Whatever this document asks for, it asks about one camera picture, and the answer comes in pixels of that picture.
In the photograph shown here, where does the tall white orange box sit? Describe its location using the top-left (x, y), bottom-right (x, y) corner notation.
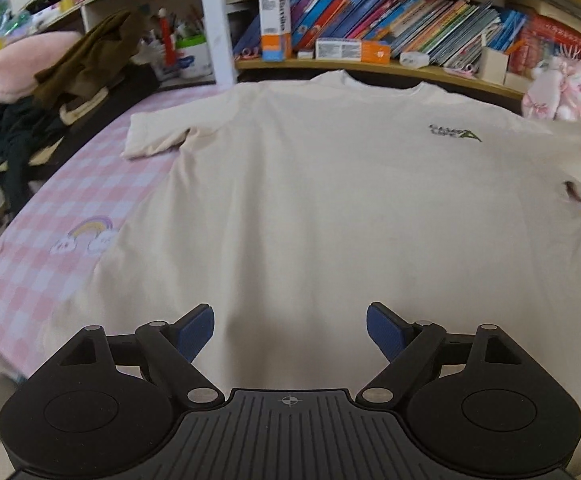
top-left (259, 0), bottom-right (293, 62)

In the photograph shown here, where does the pink white plush rabbit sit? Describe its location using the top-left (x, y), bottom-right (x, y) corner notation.
top-left (521, 55), bottom-right (581, 133)

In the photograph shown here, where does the dark clothes pile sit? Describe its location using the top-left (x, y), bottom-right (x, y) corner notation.
top-left (0, 67), bottom-right (160, 221)

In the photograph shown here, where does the white green pen cup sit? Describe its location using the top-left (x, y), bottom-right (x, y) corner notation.
top-left (173, 35), bottom-right (214, 79)

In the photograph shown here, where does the cream pen holder box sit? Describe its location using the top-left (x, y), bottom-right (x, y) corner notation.
top-left (479, 46), bottom-right (510, 86)

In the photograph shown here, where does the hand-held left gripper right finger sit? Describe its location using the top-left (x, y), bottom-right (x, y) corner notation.
top-left (355, 302), bottom-right (526, 406)

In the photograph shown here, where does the brown garment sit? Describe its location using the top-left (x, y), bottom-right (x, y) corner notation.
top-left (34, 10), bottom-right (146, 111)

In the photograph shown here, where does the cream t-shirt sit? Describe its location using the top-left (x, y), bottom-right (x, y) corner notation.
top-left (45, 70), bottom-right (581, 461)

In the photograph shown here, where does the pink plush cushion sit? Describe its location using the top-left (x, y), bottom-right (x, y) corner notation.
top-left (0, 30), bottom-right (84, 106)

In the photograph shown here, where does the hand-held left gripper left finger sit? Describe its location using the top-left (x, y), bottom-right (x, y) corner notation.
top-left (53, 304), bottom-right (221, 407)

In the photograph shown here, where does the white wooden bookshelf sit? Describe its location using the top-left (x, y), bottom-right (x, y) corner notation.
top-left (20, 0), bottom-right (581, 111)

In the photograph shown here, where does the red white figurine pen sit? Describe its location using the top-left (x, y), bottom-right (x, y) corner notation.
top-left (158, 7), bottom-right (177, 67)

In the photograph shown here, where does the cream low box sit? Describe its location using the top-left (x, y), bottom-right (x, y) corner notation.
top-left (505, 72), bottom-right (534, 94)

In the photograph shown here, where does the flat white orange box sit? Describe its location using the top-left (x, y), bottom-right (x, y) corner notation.
top-left (315, 38), bottom-right (391, 64)

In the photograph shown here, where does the pink checked desk mat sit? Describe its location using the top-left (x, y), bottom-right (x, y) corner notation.
top-left (0, 82), bottom-right (581, 376)

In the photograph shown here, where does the row of colourful books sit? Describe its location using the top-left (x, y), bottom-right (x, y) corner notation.
top-left (225, 0), bottom-right (581, 68)

